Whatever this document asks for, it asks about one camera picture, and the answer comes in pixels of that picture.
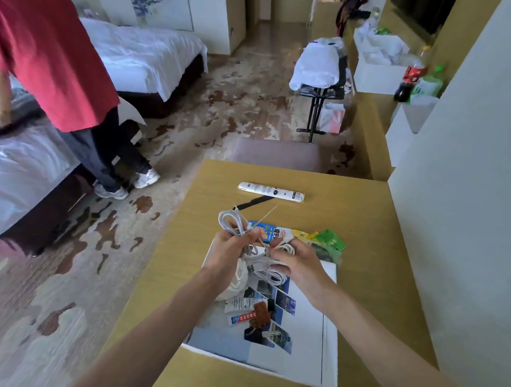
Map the person's right hand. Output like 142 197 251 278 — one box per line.
267 236 329 305

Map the person's left hand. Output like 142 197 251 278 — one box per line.
203 227 263 283

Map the white cable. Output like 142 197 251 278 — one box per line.
216 209 298 287

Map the person's right forearm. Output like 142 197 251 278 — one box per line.
304 281 483 387

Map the person's left forearm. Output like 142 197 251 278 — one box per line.
71 261 236 387

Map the blue snack packet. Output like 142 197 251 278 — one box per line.
247 221 295 244

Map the yellow snack packet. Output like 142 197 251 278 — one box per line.
290 229 319 247

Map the white crumpled bag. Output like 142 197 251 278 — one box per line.
215 257 250 303

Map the green snack packet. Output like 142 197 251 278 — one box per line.
314 229 348 252

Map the white remote control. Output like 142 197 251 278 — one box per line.
237 182 306 204

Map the white card with print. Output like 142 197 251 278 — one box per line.
224 295 268 315

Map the brown dried snack piece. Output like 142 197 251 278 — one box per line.
249 301 272 330

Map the white photo book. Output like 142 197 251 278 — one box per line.
181 238 343 387

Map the white tube with red label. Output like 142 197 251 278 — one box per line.
227 311 258 327

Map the grey upholstered stool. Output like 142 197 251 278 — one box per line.
226 136 323 173

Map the pink and white bag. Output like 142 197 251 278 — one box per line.
319 102 346 135

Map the black folding luggage rack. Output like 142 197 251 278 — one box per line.
296 41 349 144

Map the white garment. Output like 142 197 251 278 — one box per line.
289 36 346 93

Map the white bed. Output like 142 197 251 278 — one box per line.
76 17 210 120

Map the white box with bags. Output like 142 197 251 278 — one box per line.
351 23 421 96

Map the dark cola bottle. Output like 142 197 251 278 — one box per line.
393 44 431 103

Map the green drink bottle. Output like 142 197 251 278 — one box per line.
411 64 446 99

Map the white wardrobe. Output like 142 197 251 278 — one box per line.
186 0 248 56

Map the bed with grey cover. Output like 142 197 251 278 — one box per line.
0 76 149 261

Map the black television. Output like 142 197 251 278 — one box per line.
388 0 458 37

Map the black strap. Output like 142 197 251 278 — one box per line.
234 194 276 212

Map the blue floral wall painting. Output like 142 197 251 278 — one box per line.
125 0 195 32

